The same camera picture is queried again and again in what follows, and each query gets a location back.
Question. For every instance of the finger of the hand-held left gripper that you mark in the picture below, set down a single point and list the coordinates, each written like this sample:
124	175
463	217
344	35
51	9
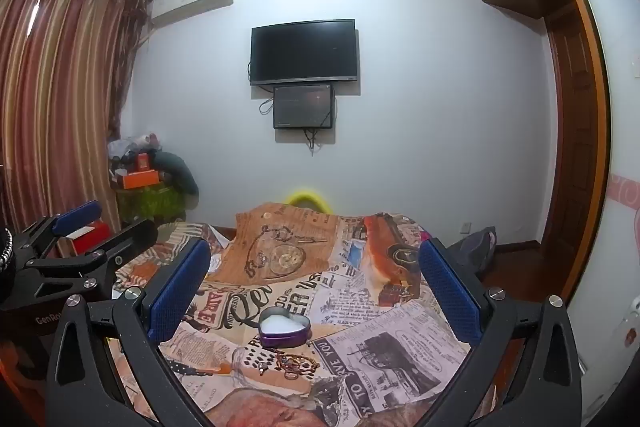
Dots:
75	214
132	237

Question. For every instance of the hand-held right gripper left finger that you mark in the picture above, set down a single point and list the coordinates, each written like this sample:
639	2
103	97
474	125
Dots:
180	287

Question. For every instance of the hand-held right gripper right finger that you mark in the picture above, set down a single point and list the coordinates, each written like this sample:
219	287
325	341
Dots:
450	292

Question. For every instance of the purple heart-shaped tin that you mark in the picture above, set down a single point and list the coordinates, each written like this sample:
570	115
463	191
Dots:
280	339

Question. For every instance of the red and white box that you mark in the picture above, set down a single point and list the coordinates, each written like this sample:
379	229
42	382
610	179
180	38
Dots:
96	232

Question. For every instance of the striped patchwork bedsheet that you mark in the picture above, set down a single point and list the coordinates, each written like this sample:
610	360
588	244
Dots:
175	230

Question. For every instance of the dark grey bag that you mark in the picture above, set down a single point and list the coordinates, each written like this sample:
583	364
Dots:
472	249

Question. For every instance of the long orange box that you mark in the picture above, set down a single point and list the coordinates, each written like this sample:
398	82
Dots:
142	181

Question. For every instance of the small orange box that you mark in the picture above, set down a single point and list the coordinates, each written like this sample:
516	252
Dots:
142	162

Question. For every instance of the white plastic bag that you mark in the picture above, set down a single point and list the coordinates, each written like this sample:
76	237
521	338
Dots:
119	149

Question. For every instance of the dark grey cushion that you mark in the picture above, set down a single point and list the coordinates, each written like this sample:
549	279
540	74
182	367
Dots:
177	172

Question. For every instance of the newspaper print blanket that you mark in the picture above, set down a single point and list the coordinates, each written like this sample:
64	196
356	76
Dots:
300	257

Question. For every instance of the striped brown curtain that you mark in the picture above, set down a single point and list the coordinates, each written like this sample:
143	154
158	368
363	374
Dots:
60	82

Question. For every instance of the brown wooden door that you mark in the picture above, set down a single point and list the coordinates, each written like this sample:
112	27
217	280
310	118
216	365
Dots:
575	147

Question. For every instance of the white wall socket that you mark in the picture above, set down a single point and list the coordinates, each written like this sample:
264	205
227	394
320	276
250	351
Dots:
467	227

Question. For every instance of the pink wall sticker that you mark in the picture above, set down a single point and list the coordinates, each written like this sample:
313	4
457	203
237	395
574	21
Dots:
622	192

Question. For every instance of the small black wall monitor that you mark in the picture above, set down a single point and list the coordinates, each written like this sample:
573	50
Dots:
302	106

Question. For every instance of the large black wall television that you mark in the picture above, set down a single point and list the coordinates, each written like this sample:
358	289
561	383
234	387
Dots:
302	52

